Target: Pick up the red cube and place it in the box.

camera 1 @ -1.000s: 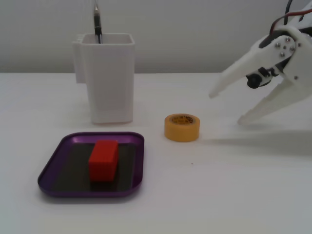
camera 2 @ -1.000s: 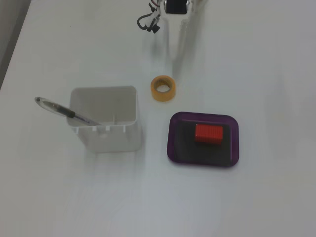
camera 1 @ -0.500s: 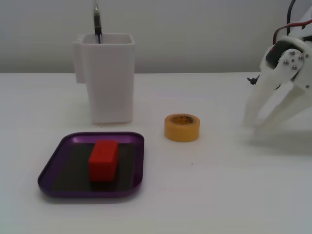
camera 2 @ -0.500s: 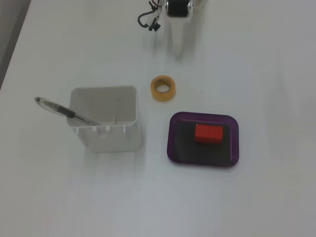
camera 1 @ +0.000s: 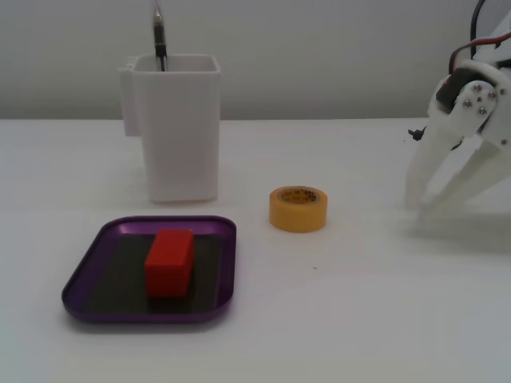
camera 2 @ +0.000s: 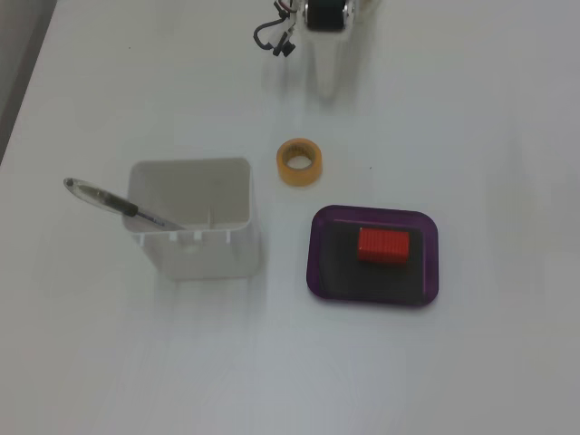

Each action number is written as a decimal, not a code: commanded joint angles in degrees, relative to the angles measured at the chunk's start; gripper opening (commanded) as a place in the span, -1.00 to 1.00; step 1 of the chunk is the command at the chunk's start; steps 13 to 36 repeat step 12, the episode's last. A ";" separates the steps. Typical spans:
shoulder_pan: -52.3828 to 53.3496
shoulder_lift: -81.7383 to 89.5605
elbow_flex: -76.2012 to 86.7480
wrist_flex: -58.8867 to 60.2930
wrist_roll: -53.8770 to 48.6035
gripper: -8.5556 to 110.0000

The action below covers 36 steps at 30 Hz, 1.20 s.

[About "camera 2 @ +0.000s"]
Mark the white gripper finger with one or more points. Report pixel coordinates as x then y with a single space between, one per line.
327 63

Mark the red cube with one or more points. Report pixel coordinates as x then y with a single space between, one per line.
383 247

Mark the yellow tape roll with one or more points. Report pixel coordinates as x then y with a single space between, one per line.
285 174

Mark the purple metal tray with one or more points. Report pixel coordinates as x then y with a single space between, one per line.
335 272

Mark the white plastic pen holder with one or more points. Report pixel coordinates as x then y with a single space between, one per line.
204 258

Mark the black ballpoint pen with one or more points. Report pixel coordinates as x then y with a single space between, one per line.
109 199

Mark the small black gripper camera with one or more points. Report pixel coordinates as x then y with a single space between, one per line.
285 45

